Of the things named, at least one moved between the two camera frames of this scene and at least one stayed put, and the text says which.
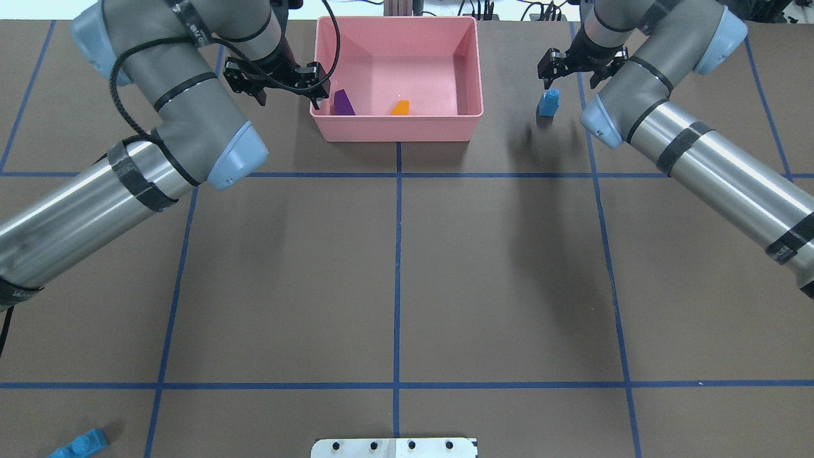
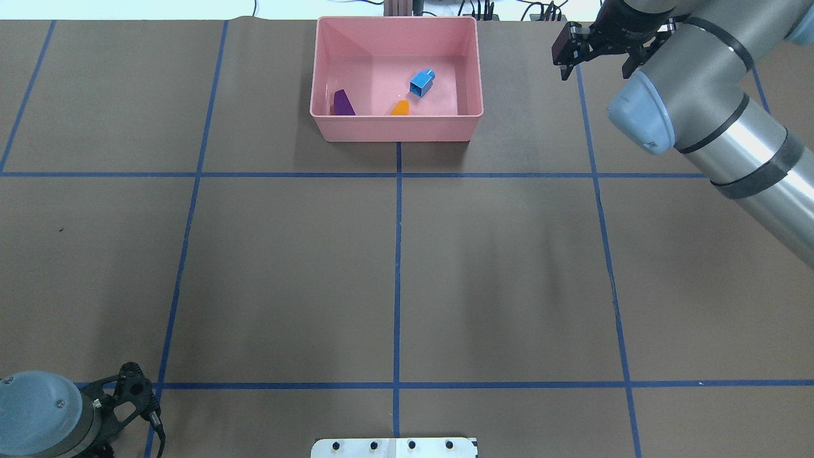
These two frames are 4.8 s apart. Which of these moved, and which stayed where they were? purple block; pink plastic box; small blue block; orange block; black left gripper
Moved: small blue block; black left gripper
Stayed: orange block; purple block; pink plastic box
